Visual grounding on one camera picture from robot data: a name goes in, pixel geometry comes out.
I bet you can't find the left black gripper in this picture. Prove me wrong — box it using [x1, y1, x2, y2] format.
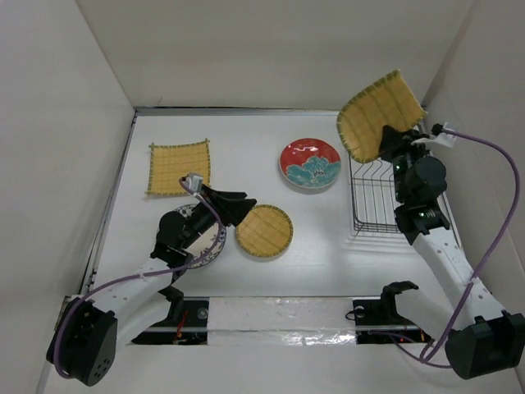
[180, 185, 254, 250]

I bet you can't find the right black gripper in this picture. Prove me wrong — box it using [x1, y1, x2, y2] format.
[379, 124, 435, 203]

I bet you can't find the curved bamboo scoop plate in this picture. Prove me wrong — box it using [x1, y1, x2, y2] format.
[336, 70, 427, 163]

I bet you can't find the blue white floral plate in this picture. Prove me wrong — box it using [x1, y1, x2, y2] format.
[160, 204, 226, 269]

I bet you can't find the round bamboo plate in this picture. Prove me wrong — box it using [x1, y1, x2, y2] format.
[235, 204, 294, 259]

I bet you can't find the square bamboo tray plate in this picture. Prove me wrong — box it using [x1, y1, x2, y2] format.
[145, 139, 212, 197]

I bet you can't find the red teal floral plate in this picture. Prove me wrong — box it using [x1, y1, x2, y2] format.
[279, 138, 341, 190]

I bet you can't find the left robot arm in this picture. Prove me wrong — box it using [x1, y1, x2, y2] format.
[46, 186, 257, 387]

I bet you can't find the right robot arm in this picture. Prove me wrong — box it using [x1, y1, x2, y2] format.
[379, 124, 524, 379]

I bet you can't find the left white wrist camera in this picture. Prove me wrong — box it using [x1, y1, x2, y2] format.
[179, 173, 204, 196]

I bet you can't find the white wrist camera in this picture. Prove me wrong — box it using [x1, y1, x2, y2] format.
[179, 173, 204, 196]
[411, 122, 457, 149]

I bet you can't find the black wire dish rack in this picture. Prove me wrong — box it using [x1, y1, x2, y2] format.
[349, 157, 403, 238]

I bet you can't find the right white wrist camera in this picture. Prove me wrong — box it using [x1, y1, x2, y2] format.
[411, 122, 457, 149]

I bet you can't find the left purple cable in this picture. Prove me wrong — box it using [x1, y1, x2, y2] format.
[54, 176, 225, 379]

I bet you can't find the purple cable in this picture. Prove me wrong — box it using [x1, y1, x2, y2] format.
[54, 176, 225, 379]
[396, 130, 520, 369]

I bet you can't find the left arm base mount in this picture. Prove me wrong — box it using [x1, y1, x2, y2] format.
[131, 289, 209, 346]

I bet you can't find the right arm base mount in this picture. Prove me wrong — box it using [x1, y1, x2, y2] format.
[345, 281, 431, 345]

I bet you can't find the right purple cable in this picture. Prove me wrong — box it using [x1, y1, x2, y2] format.
[396, 130, 520, 369]

